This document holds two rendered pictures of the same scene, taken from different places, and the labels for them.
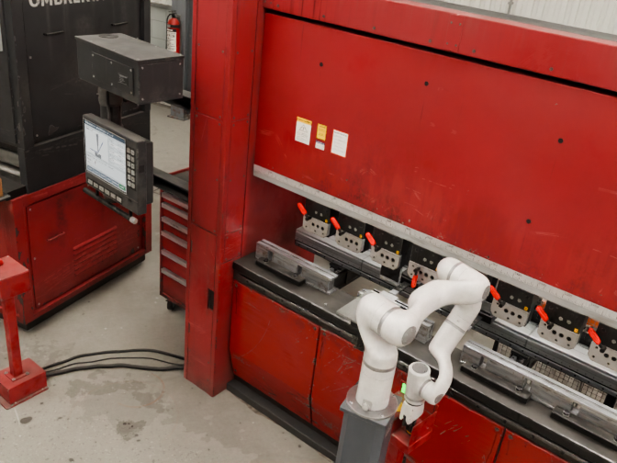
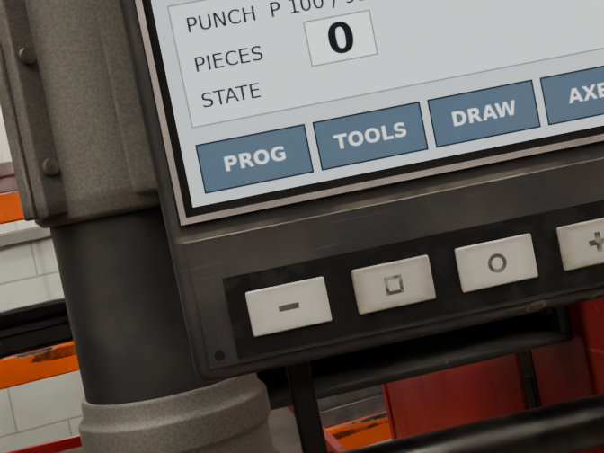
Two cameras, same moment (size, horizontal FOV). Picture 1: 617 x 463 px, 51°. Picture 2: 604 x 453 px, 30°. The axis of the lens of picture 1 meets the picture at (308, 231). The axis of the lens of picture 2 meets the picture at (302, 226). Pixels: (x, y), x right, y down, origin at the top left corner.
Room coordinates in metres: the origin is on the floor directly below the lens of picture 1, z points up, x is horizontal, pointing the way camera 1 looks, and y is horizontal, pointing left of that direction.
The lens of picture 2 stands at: (2.55, 1.45, 1.33)
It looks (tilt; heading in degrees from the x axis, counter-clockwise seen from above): 3 degrees down; 315
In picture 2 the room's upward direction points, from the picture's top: 11 degrees counter-clockwise
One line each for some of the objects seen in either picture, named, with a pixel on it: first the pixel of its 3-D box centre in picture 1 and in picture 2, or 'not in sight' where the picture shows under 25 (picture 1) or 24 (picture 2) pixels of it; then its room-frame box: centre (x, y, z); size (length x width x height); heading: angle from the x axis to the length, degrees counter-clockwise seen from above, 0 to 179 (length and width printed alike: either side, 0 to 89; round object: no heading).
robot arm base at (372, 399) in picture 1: (375, 382); not in sight; (1.88, -0.30, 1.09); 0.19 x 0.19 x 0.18
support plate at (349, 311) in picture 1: (368, 309); not in sight; (2.50, -0.31, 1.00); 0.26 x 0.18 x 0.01; 144
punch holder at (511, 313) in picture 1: (514, 300); not in sight; (2.29, -0.87, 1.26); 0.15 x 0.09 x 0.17; 54
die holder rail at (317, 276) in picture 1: (295, 265); not in sight; (2.94, 0.05, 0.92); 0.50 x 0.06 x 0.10; 54
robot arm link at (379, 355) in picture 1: (378, 329); not in sight; (1.90, -0.28, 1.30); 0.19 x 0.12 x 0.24; 41
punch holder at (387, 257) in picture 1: (390, 246); not in sight; (2.64, -0.38, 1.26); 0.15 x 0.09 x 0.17; 54
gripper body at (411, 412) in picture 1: (413, 407); not in sight; (2.04, -0.50, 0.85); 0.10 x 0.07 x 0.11; 136
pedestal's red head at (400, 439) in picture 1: (404, 416); not in sight; (2.10, -0.49, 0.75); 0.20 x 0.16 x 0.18; 46
